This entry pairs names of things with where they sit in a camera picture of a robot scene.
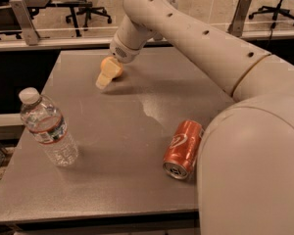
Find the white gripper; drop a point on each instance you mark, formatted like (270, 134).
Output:
(123, 53)

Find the orange fruit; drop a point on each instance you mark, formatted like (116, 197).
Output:
(111, 67)

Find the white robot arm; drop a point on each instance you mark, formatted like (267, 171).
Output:
(245, 174)

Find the clear plastic water bottle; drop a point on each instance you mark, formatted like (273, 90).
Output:
(46, 123)

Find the black office chair left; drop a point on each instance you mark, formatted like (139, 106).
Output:
(88, 7)

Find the red soda can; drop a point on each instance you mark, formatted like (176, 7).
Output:
(180, 157)

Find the dark desk in background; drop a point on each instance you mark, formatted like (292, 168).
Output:
(29, 7)

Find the left metal barrier bracket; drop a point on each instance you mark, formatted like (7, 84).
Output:
(23, 17)

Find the metal barrier bracket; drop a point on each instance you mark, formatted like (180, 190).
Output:
(23, 17)
(237, 24)

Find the right metal barrier bracket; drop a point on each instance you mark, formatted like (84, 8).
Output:
(237, 24)

